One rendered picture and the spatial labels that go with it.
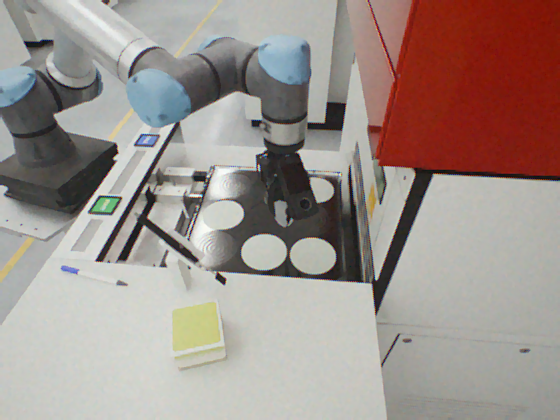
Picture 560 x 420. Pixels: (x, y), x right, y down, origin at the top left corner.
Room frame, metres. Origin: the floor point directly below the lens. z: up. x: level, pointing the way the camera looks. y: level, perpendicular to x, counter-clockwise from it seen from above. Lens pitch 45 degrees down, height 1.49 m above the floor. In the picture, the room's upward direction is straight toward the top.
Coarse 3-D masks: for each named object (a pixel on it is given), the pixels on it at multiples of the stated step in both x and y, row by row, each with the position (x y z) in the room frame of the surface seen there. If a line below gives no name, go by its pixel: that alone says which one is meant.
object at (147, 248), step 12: (192, 192) 0.70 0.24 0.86; (156, 204) 0.64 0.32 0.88; (168, 204) 0.64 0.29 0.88; (180, 204) 0.64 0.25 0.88; (156, 216) 0.59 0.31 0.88; (168, 216) 0.59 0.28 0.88; (180, 216) 0.60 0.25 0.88; (144, 228) 0.55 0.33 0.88; (144, 240) 0.52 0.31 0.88; (156, 240) 0.52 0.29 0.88; (132, 252) 0.48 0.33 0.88; (144, 252) 0.48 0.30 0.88; (156, 252) 0.48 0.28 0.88; (168, 252) 0.49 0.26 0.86; (156, 264) 0.45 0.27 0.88
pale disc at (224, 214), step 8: (224, 200) 0.63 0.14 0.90; (208, 208) 0.60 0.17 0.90; (216, 208) 0.60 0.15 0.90; (224, 208) 0.60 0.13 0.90; (232, 208) 0.60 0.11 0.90; (240, 208) 0.60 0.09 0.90; (208, 216) 0.57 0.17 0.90; (216, 216) 0.57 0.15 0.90; (224, 216) 0.57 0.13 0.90; (232, 216) 0.57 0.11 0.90; (240, 216) 0.57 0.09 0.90; (208, 224) 0.55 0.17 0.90; (216, 224) 0.55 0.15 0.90; (224, 224) 0.55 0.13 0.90; (232, 224) 0.55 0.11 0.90
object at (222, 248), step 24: (216, 192) 0.66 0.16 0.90; (240, 192) 0.66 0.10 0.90; (264, 192) 0.66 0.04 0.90; (336, 192) 0.66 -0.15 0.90; (264, 216) 0.58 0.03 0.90; (312, 216) 0.58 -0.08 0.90; (336, 216) 0.57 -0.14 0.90; (192, 240) 0.50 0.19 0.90; (216, 240) 0.50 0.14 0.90; (240, 240) 0.50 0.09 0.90; (288, 240) 0.50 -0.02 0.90; (336, 240) 0.50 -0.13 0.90; (216, 264) 0.43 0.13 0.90; (240, 264) 0.43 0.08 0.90; (288, 264) 0.43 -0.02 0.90; (336, 264) 0.43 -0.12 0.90
